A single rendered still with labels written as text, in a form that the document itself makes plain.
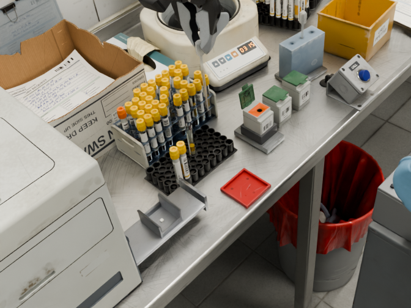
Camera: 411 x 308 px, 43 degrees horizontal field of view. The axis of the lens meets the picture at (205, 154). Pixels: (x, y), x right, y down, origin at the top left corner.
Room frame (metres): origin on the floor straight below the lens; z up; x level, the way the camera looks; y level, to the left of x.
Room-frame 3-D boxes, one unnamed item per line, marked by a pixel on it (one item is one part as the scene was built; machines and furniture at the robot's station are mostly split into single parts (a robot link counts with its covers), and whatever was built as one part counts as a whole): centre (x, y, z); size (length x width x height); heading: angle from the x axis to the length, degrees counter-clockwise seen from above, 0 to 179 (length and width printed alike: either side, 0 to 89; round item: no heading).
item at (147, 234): (0.54, 0.11, 0.92); 0.21 x 0.07 x 0.05; 129
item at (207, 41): (0.72, -0.05, 1.18); 0.06 x 0.03 x 0.09; 134
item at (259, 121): (0.76, -0.11, 0.92); 0.05 x 0.04 x 0.06; 40
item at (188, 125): (0.72, 0.02, 0.93); 0.01 x 0.01 x 0.10
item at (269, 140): (0.76, -0.11, 0.89); 0.09 x 0.05 x 0.04; 40
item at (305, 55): (0.95, -0.25, 0.92); 0.10 x 0.07 x 0.10; 121
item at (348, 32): (1.04, -0.40, 0.93); 0.13 x 0.13 x 0.10; 44
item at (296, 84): (0.86, -0.21, 0.91); 0.05 x 0.04 x 0.07; 39
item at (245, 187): (0.63, -0.07, 0.88); 0.07 x 0.07 x 0.01; 39
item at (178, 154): (0.72, 0.03, 0.93); 0.17 x 0.09 x 0.11; 130
